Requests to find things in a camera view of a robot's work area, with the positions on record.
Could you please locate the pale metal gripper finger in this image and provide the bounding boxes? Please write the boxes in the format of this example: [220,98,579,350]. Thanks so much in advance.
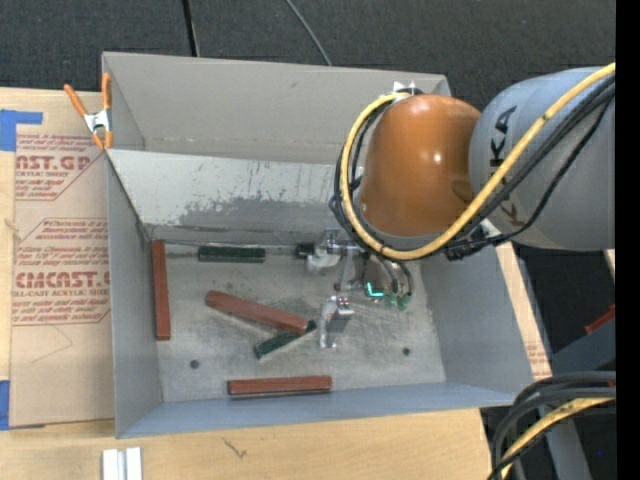
[318,295,356,350]
[305,228,347,273]

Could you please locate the red-brown flat block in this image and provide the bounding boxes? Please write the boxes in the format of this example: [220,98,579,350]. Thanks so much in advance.
[226,374,334,397]
[150,239,173,341]
[204,289,312,336]

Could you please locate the grey metal bin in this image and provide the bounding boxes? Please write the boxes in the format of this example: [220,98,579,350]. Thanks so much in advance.
[100,51,537,440]

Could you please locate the brown cardboard board red print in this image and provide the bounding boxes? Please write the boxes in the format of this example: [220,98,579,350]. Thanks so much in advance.
[0,85,554,432]

